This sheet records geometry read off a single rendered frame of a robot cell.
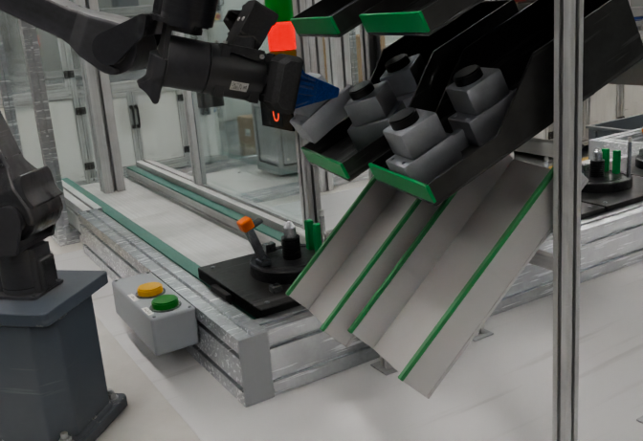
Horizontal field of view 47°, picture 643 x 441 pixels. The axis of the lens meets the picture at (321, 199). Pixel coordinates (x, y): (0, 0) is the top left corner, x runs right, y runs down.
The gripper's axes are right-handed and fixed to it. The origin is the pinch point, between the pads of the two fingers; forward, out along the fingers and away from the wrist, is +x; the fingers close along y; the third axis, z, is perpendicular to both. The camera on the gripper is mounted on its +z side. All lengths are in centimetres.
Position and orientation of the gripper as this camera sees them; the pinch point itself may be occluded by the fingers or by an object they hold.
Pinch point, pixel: (304, 85)
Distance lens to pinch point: 88.1
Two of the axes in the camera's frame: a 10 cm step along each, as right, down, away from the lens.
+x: 9.1, 1.1, 4.0
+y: -3.7, -2.3, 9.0
